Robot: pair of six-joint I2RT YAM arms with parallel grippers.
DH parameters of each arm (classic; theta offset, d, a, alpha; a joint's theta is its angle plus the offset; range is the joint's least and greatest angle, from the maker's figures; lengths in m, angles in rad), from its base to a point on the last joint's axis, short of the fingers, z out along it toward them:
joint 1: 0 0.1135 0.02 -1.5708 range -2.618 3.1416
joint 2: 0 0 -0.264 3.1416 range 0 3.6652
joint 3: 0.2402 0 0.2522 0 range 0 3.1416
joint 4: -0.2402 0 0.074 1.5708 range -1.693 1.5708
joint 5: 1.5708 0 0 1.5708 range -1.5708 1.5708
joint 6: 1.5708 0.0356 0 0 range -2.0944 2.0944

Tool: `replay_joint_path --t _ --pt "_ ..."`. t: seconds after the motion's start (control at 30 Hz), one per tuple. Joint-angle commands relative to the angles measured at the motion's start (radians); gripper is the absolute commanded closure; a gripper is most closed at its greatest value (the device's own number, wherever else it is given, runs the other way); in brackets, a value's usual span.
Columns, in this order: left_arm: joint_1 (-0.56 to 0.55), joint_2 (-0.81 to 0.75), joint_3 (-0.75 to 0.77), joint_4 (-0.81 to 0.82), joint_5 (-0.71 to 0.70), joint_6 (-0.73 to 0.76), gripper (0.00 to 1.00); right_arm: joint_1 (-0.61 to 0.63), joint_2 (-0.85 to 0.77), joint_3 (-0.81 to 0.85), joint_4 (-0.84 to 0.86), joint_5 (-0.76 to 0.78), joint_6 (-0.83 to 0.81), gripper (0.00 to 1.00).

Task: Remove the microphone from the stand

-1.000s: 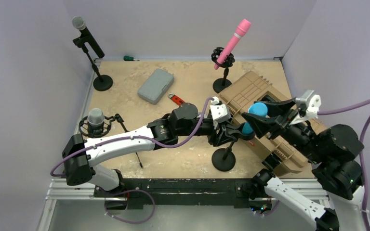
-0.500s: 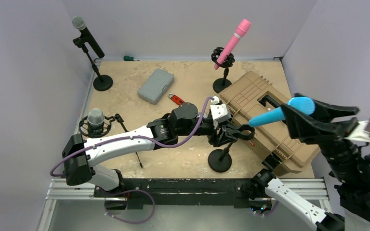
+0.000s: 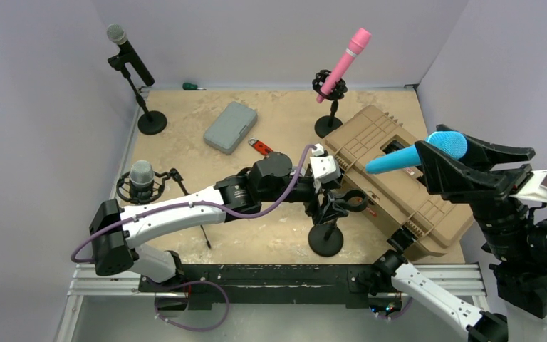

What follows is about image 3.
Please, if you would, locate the pink microphone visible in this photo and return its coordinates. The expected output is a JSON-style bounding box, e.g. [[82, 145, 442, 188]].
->
[[316, 28, 372, 103]]

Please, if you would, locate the purple cable loop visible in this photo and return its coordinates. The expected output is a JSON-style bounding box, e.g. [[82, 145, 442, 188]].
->
[[153, 279, 231, 332]]

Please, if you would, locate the green handle screwdriver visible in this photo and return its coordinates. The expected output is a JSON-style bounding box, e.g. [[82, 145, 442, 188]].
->
[[182, 82, 206, 91]]

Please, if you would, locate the black handheld microphone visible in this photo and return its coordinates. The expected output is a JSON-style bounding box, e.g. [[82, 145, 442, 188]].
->
[[106, 24, 155, 86]]

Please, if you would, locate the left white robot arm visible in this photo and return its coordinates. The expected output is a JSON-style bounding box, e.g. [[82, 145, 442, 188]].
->
[[89, 152, 341, 291]]

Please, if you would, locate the grey plastic case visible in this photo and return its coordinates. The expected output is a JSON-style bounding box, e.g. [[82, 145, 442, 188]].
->
[[203, 102, 258, 155]]

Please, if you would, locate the red adjustable wrench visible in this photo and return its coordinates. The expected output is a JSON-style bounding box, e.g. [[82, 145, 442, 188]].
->
[[248, 138, 273, 156]]

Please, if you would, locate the tan plastic tool case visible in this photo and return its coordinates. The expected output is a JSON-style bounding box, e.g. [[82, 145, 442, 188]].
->
[[322, 105, 474, 261]]

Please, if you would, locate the black tripod shock-mount stand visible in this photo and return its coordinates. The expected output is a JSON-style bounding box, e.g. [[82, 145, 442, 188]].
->
[[115, 167, 212, 249]]

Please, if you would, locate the shock-mount mic stand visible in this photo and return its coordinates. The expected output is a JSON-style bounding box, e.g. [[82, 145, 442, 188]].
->
[[311, 69, 348, 140]]

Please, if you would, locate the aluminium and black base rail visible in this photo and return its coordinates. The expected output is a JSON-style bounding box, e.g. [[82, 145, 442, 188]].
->
[[68, 262, 486, 313]]

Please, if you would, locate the blue microphone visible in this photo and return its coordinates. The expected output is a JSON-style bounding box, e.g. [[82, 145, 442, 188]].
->
[[365, 130, 468, 174]]

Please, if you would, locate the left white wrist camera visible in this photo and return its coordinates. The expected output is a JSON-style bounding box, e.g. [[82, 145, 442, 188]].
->
[[309, 144, 341, 184]]

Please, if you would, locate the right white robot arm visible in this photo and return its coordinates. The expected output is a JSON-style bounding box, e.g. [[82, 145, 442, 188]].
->
[[365, 125, 547, 341]]

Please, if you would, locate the round-base mic stand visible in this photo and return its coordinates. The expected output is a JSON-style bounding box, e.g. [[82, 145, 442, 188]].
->
[[308, 189, 368, 257], [112, 64, 167, 135]]

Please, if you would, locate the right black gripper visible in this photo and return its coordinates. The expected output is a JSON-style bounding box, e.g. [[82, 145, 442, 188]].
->
[[415, 120, 530, 257]]

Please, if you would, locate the silver microphone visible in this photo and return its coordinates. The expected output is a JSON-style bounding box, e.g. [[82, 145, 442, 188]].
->
[[129, 160, 155, 204]]

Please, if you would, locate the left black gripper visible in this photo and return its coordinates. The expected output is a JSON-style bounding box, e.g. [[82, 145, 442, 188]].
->
[[260, 176, 348, 223]]

